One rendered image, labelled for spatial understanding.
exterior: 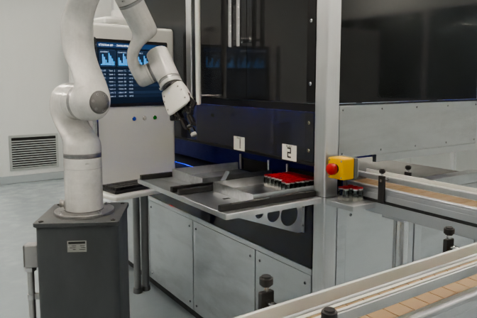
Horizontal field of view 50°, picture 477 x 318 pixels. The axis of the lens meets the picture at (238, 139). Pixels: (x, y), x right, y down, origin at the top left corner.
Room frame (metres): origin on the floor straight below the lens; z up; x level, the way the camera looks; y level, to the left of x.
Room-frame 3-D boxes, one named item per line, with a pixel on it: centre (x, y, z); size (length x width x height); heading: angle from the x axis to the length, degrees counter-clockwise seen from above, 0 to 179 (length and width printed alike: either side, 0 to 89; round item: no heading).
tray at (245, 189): (1.85, -0.12, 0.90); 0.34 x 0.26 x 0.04; 124
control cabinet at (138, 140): (2.49, 0.57, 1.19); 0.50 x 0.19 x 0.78; 134
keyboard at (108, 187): (2.32, 0.43, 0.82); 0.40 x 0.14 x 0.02; 134
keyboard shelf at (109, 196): (2.34, 0.46, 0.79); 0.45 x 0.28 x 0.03; 134
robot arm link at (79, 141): (1.65, 0.53, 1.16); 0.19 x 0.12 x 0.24; 50
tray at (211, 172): (2.13, 0.07, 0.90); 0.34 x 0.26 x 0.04; 124
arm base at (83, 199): (1.63, 0.51, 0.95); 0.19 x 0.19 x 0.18
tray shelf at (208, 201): (1.95, 0.03, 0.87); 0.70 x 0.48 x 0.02; 34
